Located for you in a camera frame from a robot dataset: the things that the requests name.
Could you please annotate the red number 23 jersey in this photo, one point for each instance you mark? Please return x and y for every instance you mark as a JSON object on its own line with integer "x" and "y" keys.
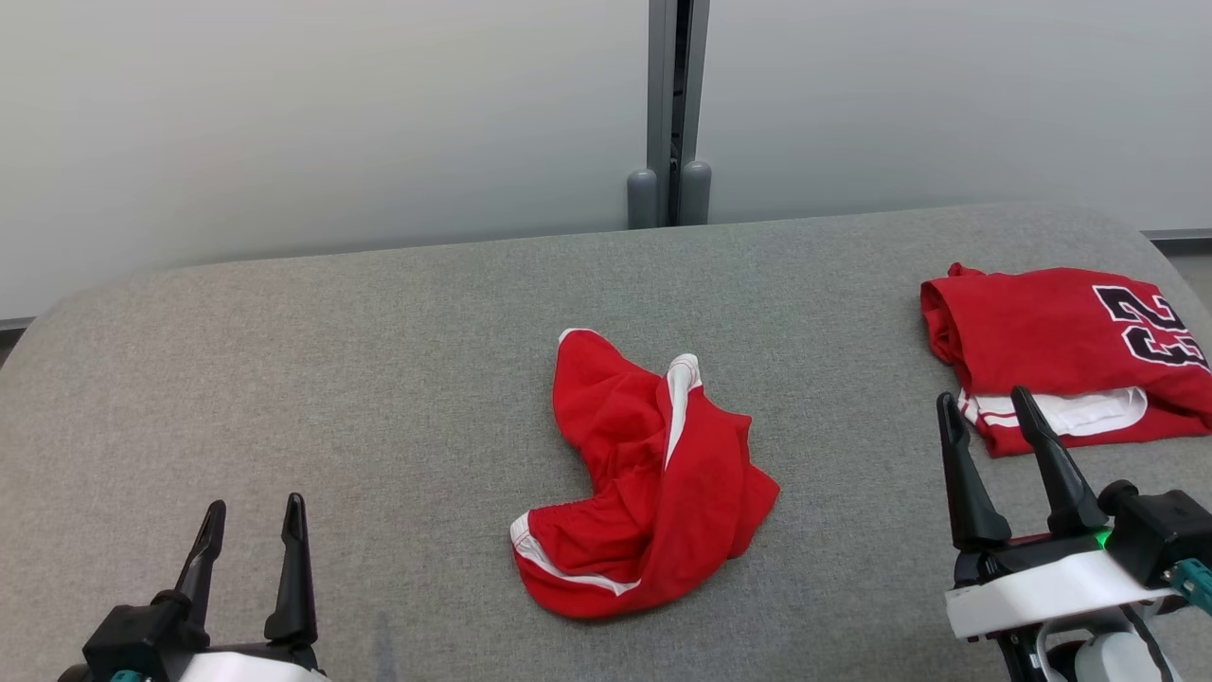
{"x": 1032, "y": 332}

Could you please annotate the grey cylindrical post foot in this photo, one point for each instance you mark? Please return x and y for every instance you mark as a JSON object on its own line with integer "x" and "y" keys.
{"x": 696, "y": 194}
{"x": 642, "y": 201}

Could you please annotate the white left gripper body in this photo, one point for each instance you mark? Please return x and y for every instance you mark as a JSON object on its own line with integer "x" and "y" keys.
{"x": 246, "y": 668}

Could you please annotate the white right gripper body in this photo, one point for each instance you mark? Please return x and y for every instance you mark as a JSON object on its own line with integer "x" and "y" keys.
{"x": 1042, "y": 587}

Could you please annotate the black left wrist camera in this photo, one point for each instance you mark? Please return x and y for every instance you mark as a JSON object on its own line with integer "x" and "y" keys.
{"x": 133, "y": 639}

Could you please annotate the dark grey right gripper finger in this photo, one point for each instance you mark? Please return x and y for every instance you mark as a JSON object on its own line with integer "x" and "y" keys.
{"x": 971, "y": 493}
{"x": 1060, "y": 483}

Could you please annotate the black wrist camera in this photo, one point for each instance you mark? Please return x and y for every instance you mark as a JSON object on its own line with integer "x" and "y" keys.
{"x": 1160, "y": 530}
{"x": 133, "y": 639}

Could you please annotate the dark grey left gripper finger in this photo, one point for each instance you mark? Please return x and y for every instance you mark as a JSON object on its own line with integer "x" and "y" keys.
{"x": 204, "y": 568}
{"x": 295, "y": 587}

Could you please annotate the red white-trimmed shorts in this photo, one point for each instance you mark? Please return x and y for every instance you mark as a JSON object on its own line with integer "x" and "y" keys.
{"x": 644, "y": 511}

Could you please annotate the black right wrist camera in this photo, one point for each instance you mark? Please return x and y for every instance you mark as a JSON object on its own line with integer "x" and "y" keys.
{"x": 1160, "y": 530}

